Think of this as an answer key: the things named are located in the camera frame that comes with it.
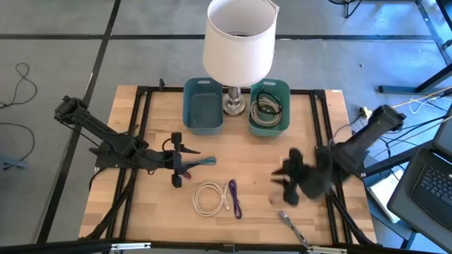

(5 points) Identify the black aluminium table frame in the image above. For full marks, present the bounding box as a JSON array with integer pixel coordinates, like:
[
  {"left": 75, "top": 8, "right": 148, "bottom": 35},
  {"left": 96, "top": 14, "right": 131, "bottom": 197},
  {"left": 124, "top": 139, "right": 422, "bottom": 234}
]
[{"left": 79, "top": 85, "right": 377, "bottom": 248}]

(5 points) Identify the beige cable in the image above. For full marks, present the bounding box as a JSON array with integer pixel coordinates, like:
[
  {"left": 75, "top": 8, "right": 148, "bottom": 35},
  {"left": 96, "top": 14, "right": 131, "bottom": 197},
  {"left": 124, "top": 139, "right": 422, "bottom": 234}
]
[{"left": 250, "top": 97, "right": 283, "bottom": 127}]

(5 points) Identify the blue plastic bin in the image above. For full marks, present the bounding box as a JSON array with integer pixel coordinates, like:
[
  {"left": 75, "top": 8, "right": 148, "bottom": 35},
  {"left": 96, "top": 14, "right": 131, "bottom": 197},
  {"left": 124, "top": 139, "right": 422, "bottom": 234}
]
[{"left": 182, "top": 77, "right": 225, "bottom": 136}]

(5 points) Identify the white lampshade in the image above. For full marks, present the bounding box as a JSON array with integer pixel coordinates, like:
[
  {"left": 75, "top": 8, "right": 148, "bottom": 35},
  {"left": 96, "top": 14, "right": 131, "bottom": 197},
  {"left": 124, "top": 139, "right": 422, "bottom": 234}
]
[{"left": 202, "top": 0, "right": 280, "bottom": 88}]

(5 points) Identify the yellow extension cord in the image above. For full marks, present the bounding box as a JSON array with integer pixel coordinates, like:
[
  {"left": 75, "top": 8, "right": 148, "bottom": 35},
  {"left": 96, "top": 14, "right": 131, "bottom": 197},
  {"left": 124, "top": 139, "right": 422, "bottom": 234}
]
[{"left": 391, "top": 87, "right": 452, "bottom": 109}]

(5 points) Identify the white box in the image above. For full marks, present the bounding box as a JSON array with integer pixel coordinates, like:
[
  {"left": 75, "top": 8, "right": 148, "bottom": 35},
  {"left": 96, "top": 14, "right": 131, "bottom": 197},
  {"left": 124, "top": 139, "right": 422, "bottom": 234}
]
[{"left": 367, "top": 168, "right": 404, "bottom": 224}]

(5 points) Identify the grey cable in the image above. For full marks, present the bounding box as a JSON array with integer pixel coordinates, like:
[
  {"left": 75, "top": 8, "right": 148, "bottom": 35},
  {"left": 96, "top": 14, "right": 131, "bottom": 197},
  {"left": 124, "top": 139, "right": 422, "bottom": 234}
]
[{"left": 278, "top": 210, "right": 311, "bottom": 250}]

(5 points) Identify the purple cable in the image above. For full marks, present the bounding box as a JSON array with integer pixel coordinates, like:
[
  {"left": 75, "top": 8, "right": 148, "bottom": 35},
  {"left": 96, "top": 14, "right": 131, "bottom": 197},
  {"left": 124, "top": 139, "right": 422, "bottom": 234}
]
[{"left": 228, "top": 179, "right": 243, "bottom": 220}]

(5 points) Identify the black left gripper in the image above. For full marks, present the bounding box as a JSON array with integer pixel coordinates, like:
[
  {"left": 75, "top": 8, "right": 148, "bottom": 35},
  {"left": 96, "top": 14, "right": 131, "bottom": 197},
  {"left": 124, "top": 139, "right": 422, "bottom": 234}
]
[{"left": 162, "top": 132, "right": 201, "bottom": 188}]

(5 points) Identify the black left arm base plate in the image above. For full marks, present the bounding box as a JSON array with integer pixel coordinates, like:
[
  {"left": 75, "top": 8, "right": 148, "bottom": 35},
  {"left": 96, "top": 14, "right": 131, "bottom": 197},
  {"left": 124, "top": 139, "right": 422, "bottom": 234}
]
[{"left": 94, "top": 139, "right": 144, "bottom": 169}]

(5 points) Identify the black rig crossbar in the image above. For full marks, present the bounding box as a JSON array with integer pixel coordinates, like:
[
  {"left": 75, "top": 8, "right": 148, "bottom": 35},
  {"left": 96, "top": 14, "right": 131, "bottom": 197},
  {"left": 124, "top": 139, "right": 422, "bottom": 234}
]
[{"left": 0, "top": 238, "right": 452, "bottom": 254}]

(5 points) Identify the black desk leg frame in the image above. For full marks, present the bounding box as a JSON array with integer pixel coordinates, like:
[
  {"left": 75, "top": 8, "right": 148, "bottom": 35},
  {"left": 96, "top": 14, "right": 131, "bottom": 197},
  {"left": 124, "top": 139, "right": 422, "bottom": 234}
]
[{"left": 377, "top": 0, "right": 452, "bottom": 95}]

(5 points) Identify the silver lamp base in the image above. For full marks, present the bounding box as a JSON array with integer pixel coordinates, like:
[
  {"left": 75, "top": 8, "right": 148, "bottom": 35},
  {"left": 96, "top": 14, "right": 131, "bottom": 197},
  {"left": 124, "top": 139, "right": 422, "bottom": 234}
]
[{"left": 222, "top": 86, "right": 247, "bottom": 117}]

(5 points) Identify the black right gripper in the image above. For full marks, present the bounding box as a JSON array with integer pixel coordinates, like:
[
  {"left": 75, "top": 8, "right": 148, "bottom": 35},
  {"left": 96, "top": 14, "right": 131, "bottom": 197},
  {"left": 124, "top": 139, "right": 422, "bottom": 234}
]
[{"left": 270, "top": 147, "right": 321, "bottom": 207}]

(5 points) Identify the black fan base with cord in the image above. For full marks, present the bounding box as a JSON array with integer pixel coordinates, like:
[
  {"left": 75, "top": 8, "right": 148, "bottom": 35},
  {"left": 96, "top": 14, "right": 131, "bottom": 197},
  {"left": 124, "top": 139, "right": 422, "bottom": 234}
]
[{"left": 327, "top": 0, "right": 364, "bottom": 19}]

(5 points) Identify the black side table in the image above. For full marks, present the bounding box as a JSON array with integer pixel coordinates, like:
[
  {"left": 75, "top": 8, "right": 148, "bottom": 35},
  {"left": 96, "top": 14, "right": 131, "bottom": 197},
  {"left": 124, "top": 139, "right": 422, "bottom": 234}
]
[{"left": 386, "top": 147, "right": 452, "bottom": 253}]

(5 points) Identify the black floor cable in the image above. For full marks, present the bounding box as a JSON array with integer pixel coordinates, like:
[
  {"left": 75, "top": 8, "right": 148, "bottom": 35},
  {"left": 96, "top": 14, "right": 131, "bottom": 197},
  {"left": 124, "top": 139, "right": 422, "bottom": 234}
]
[
  {"left": 0, "top": 62, "right": 38, "bottom": 109},
  {"left": 0, "top": 122, "right": 35, "bottom": 162}
]

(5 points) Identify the silver bracket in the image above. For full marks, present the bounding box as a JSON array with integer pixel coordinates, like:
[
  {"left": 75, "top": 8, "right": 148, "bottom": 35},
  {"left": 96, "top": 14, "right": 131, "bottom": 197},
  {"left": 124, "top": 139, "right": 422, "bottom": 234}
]
[
  {"left": 306, "top": 246, "right": 349, "bottom": 254},
  {"left": 110, "top": 242, "right": 152, "bottom": 251}
]

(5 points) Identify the black diagonal support bar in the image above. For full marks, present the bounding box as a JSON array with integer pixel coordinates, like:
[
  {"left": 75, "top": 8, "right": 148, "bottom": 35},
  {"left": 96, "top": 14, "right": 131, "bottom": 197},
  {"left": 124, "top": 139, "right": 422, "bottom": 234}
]
[{"left": 363, "top": 140, "right": 435, "bottom": 177}]

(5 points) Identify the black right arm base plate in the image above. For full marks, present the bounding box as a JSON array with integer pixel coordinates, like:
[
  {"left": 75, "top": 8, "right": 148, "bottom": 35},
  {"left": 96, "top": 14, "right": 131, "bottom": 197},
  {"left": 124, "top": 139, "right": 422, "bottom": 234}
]
[{"left": 315, "top": 145, "right": 370, "bottom": 176}]

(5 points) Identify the green plastic bin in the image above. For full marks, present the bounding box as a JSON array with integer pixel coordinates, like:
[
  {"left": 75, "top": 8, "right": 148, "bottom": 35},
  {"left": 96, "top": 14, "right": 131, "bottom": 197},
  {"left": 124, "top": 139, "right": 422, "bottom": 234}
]
[{"left": 248, "top": 78, "right": 291, "bottom": 138}]

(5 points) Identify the black laptop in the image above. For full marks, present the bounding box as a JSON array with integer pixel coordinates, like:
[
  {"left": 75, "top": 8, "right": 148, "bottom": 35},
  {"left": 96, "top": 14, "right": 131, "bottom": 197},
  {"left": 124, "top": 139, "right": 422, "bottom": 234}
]
[{"left": 409, "top": 105, "right": 452, "bottom": 232}]

